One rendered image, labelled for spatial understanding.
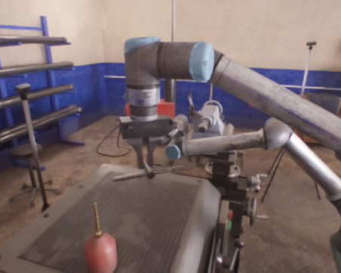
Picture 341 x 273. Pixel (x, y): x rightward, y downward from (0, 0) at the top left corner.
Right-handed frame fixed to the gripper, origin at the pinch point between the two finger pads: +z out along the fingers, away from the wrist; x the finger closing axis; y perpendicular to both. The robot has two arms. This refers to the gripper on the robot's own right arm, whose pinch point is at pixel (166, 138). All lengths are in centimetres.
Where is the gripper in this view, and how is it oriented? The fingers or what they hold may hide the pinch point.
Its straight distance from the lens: 126.6
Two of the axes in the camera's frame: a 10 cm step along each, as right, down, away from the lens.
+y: 6.2, 7.8, 1.0
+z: -2.8, 3.4, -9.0
